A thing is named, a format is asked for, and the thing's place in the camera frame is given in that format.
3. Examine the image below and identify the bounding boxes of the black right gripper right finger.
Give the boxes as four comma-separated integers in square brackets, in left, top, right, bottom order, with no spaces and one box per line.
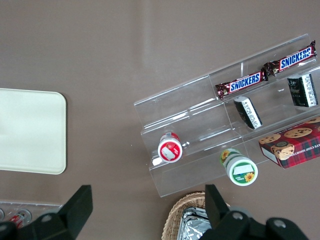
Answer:
[204,183,232,230]

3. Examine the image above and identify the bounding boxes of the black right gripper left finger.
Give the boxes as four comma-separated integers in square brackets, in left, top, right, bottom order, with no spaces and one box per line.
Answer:
[56,184,94,240]

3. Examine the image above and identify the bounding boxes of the light wicker basket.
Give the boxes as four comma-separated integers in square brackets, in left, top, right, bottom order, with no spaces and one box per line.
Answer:
[161,190,234,240]

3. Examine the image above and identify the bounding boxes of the beige plastic tray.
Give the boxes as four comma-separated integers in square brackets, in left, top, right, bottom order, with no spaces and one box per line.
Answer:
[0,87,68,175]

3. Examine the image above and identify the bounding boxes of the stacked aluminium foil trays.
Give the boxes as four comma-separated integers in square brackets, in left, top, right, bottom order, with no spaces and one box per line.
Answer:
[177,205,216,240]

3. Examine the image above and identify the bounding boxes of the clear acrylic bottle rack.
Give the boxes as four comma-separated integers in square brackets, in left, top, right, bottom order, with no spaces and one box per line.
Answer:
[0,199,64,227]

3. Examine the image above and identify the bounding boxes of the green lid yogurt cup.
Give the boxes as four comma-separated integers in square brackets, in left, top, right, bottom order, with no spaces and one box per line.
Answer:
[219,148,259,187]

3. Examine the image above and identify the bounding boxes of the red cola bottle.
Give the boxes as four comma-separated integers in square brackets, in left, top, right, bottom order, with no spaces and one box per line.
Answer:
[10,208,33,224]

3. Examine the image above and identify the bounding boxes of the red lid yogurt cup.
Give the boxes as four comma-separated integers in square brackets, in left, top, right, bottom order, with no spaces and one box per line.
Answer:
[157,132,185,164]

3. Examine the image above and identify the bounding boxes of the clear acrylic stepped shelf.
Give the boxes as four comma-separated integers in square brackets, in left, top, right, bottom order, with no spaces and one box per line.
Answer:
[132,33,320,199]

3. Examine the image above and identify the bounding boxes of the small black white box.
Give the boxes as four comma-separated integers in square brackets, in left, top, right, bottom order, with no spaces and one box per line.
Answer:
[286,73,320,108]
[233,95,264,130]

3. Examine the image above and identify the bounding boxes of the red tartan cookie box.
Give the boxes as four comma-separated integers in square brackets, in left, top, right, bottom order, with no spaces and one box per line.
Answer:
[258,116,320,170]

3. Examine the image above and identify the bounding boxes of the Snickers chocolate bar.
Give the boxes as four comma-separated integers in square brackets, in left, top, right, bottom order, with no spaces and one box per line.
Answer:
[215,70,270,101]
[263,40,318,77]

